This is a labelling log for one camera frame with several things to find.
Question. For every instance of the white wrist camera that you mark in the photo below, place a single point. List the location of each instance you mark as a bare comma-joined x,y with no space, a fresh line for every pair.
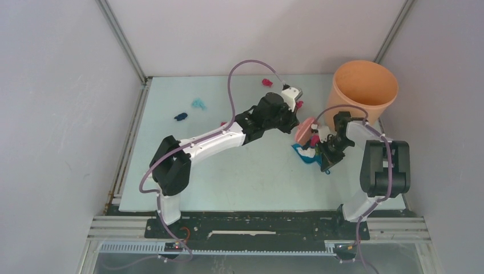
323,131
290,96

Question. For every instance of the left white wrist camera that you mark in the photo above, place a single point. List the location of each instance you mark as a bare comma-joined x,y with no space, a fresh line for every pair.
290,96

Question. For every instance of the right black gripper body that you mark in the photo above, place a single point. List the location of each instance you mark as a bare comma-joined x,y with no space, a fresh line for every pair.
333,149

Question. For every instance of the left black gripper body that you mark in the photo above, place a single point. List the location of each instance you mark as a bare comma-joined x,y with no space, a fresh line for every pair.
282,120

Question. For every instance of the white paper scrap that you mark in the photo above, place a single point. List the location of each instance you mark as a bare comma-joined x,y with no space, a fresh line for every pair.
308,152

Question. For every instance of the pink paper scrap right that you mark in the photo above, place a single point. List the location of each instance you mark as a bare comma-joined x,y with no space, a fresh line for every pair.
299,104

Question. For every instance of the dark blue paper scrap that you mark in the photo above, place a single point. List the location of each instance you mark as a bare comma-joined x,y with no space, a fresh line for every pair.
181,116

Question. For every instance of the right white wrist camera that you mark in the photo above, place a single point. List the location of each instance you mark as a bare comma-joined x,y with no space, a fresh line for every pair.
323,131

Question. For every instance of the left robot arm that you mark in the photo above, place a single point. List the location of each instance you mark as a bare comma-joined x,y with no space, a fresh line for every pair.
171,165

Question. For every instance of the pink plastic brush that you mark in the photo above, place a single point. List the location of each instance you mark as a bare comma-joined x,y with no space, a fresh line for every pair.
306,130

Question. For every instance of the pink paper scrap far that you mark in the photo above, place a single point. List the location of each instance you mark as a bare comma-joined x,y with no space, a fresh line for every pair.
266,82

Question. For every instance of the cyan paper scrap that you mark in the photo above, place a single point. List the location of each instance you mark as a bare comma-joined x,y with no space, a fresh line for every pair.
198,103

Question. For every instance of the orange plastic bucket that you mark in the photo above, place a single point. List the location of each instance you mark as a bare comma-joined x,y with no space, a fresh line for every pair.
364,84

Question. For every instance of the blue plastic dustpan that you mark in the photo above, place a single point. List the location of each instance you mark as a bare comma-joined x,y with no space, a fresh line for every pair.
317,158

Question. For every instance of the aluminium frame post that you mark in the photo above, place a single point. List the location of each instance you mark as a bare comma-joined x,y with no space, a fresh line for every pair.
399,21
120,36

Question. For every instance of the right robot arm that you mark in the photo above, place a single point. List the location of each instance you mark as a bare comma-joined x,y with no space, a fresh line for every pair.
385,167

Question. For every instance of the aluminium frame post left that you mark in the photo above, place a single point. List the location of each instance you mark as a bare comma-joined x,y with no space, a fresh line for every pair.
120,36

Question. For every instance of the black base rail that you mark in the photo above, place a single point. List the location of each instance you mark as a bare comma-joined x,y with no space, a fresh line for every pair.
259,231

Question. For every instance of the pink paper scrap near bucket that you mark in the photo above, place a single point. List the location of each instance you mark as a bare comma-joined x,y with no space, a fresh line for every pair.
314,140

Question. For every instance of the aluminium frame post right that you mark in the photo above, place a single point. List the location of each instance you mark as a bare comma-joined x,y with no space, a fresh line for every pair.
399,21

